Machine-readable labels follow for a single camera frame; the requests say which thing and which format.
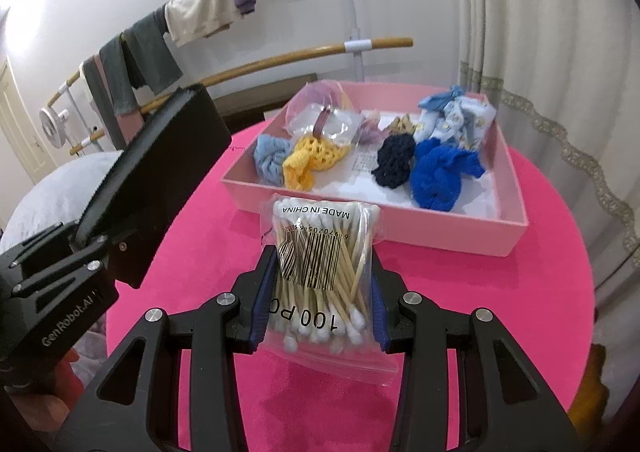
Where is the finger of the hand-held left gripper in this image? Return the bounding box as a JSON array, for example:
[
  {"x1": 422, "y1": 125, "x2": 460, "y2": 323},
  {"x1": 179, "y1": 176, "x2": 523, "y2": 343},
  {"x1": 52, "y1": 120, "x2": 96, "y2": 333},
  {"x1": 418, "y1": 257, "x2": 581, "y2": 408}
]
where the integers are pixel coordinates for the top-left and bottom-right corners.
[
  {"x1": 11, "y1": 252, "x2": 112, "y2": 305},
  {"x1": 0, "y1": 221, "x2": 110, "y2": 275}
]

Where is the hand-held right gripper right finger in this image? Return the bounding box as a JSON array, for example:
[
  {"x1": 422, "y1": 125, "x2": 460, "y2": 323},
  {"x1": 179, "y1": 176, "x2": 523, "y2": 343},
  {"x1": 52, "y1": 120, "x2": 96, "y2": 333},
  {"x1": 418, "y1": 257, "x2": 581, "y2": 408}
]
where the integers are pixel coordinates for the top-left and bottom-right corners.
[{"x1": 370, "y1": 259, "x2": 591, "y2": 452}]

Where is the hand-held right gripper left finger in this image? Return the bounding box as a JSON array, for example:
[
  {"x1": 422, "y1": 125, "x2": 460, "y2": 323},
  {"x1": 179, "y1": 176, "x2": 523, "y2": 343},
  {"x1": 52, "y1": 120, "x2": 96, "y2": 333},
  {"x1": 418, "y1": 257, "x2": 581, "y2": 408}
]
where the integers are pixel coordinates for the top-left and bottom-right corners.
[{"x1": 60, "y1": 247, "x2": 281, "y2": 452}]

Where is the bag of cotton swabs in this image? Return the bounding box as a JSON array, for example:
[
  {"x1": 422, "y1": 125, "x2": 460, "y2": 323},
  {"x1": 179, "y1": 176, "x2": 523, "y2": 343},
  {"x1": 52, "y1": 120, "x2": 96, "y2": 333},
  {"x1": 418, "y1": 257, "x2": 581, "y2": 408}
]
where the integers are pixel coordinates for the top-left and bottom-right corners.
[{"x1": 260, "y1": 192, "x2": 399, "y2": 388}]

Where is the pink cardboard box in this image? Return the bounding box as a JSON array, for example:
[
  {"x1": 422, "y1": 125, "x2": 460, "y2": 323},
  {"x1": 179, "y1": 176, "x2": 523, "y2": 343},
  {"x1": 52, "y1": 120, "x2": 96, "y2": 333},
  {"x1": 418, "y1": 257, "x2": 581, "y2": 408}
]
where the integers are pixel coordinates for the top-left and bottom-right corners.
[{"x1": 221, "y1": 81, "x2": 530, "y2": 258}]

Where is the black zippered case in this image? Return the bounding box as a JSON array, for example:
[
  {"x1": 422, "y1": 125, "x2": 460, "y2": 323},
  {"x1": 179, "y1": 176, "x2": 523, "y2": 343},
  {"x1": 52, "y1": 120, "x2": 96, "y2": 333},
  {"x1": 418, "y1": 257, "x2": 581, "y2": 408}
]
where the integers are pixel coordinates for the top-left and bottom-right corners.
[{"x1": 75, "y1": 85, "x2": 234, "y2": 290}]

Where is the light blue scrunchie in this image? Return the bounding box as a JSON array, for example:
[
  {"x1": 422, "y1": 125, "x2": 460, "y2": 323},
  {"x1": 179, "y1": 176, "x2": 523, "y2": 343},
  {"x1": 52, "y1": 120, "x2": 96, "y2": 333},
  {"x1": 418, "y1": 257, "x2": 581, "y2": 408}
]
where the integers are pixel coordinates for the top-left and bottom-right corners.
[{"x1": 253, "y1": 136, "x2": 296, "y2": 188}]

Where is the yellow crocheted pouch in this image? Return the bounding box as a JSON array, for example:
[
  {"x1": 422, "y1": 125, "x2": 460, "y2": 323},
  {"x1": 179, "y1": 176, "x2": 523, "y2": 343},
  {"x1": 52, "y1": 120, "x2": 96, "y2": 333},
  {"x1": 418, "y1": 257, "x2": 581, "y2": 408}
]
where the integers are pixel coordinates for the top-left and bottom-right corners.
[{"x1": 282, "y1": 135, "x2": 354, "y2": 191}]

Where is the blue knitted pouch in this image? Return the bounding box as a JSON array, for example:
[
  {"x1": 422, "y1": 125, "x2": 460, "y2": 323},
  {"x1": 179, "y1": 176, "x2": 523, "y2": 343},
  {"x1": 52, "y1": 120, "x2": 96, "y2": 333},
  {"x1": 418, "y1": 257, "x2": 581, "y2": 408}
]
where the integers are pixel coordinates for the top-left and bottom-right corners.
[{"x1": 410, "y1": 138, "x2": 487, "y2": 210}]

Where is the navy knitted scrunchie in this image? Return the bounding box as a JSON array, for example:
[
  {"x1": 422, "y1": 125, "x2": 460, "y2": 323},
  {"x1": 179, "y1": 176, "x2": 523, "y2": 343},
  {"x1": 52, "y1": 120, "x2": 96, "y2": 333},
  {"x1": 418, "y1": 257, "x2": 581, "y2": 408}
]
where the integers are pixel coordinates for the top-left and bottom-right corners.
[{"x1": 371, "y1": 132, "x2": 417, "y2": 191}]

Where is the clear zip bag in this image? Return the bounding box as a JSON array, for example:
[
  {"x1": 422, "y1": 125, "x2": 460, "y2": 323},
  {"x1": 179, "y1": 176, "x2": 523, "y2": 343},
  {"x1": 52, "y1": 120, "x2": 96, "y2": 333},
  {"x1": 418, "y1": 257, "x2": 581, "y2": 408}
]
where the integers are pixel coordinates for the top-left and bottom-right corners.
[{"x1": 290, "y1": 102, "x2": 367, "y2": 159}]

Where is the beige fabric scrunchie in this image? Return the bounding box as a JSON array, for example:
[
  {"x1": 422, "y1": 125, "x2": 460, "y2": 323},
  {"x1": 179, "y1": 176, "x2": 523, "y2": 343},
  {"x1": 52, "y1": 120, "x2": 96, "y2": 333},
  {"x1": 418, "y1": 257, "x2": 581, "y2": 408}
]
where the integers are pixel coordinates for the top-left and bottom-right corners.
[{"x1": 384, "y1": 115, "x2": 419, "y2": 136}]

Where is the person's left hand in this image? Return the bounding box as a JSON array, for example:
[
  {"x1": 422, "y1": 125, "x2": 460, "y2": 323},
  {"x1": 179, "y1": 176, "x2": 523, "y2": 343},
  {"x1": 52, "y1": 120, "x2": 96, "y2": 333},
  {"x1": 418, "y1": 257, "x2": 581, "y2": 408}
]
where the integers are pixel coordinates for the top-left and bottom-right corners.
[{"x1": 6, "y1": 367, "x2": 73, "y2": 438}]

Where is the grey cushion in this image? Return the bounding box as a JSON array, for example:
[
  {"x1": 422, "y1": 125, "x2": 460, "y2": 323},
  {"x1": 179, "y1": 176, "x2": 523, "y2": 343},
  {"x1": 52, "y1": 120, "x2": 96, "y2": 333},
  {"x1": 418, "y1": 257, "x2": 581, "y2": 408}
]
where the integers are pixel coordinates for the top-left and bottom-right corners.
[{"x1": 0, "y1": 149, "x2": 126, "y2": 259}]

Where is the white door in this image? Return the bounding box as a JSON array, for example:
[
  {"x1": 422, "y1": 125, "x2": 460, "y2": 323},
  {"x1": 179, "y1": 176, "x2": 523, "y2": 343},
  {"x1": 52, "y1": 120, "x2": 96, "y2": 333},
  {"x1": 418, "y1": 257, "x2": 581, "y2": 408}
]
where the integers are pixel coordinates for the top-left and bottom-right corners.
[{"x1": 0, "y1": 57, "x2": 57, "y2": 185}]

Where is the small white fan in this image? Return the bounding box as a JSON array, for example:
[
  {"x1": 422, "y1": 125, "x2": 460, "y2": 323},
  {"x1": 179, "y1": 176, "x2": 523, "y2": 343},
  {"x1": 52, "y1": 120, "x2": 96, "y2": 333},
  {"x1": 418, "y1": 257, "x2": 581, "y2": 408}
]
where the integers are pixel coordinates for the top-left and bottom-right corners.
[{"x1": 39, "y1": 107, "x2": 72, "y2": 149}]

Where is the pink cloth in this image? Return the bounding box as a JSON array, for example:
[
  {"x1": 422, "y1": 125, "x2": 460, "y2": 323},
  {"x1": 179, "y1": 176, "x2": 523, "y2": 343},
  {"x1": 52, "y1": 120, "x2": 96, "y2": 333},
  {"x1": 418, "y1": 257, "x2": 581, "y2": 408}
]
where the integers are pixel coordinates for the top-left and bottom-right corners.
[{"x1": 115, "y1": 110, "x2": 147, "y2": 149}]

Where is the white printed paper sheet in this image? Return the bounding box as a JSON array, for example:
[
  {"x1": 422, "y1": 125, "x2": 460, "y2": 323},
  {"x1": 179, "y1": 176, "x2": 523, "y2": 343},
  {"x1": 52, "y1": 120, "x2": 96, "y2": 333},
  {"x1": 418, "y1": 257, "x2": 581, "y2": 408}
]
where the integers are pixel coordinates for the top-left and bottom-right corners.
[{"x1": 320, "y1": 152, "x2": 502, "y2": 221}]

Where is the grey green cloth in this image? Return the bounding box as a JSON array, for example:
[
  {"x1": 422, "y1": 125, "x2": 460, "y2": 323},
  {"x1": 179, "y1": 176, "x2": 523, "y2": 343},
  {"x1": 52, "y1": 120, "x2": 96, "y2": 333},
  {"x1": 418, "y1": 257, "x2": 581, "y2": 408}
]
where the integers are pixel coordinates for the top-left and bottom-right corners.
[{"x1": 82, "y1": 35, "x2": 139, "y2": 116}]

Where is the dark brown furniture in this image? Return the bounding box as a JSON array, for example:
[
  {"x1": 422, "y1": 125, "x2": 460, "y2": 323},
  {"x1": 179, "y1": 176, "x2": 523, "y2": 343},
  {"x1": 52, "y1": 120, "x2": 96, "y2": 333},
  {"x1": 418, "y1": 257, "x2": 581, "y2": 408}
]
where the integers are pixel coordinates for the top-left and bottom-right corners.
[{"x1": 212, "y1": 80, "x2": 319, "y2": 124}]

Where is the blue white printed cloth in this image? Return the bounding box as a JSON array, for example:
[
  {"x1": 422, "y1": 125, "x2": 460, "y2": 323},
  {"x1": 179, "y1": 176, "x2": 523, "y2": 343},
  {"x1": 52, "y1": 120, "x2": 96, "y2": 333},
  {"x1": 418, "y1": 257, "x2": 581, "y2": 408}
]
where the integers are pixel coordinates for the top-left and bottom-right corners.
[{"x1": 414, "y1": 85, "x2": 497, "y2": 151}]

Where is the dark grey cloth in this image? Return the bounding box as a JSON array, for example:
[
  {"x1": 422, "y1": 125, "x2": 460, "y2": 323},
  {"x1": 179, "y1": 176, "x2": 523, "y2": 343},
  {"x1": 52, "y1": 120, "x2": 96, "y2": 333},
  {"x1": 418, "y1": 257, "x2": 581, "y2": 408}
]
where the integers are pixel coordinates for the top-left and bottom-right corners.
[{"x1": 121, "y1": 7, "x2": 184, "y2": 96}]

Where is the lace trimmed cream cloth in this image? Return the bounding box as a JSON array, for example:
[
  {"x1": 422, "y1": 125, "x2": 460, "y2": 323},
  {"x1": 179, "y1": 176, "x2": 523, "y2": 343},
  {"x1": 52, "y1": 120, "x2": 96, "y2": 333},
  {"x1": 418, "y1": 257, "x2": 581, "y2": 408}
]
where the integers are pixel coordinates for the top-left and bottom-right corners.
[{"x1": 457, "y1": 60, "x2": 640, "y2": 253}]

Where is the cream curtain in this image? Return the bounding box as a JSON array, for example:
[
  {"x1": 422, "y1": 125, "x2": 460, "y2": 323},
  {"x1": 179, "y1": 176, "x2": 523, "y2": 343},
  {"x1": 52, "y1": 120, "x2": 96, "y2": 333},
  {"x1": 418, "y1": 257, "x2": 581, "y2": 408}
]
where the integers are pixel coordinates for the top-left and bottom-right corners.
[{"x1": 450, "y1": 0, "x2": 640, "y2": 293}]

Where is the white bar post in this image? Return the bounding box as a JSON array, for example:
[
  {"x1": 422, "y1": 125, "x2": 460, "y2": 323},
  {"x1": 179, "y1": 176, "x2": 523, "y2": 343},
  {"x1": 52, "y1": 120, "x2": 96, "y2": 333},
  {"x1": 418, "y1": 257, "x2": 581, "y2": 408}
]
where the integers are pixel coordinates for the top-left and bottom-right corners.
[{"x1": 339, "y1": 0, "x2": 371, "y2": 83}]

